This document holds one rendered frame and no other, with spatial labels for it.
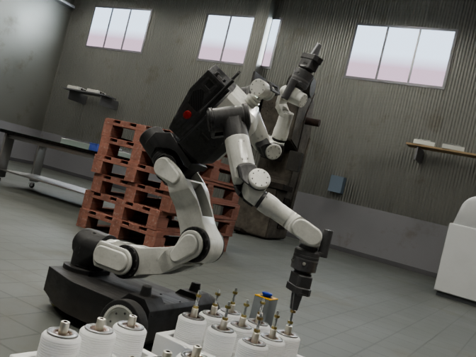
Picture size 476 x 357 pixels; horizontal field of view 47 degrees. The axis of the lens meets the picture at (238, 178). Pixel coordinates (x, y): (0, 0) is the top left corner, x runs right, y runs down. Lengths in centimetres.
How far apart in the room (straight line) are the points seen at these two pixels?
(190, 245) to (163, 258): 15
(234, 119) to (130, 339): 85
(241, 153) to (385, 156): 854
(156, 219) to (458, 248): 387
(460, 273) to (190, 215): 528
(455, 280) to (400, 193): 338
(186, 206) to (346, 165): 844
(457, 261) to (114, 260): 535
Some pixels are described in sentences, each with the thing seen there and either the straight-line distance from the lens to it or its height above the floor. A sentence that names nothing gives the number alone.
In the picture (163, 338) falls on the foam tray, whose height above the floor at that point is 17.
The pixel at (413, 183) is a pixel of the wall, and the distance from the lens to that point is 1021.
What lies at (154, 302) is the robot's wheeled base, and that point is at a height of 20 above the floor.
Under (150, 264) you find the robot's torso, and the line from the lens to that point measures 233.
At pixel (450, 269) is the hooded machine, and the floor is 35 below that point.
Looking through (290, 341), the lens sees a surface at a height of 24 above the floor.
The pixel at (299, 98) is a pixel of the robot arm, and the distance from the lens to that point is 247.
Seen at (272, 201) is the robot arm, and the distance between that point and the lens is 188.
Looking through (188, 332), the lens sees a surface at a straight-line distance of 184.
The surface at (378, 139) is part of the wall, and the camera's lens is 1047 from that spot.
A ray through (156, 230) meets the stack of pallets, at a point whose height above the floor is 17.
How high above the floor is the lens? 70
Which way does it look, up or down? 1 degrees up
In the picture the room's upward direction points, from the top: 14 degrees clockwise
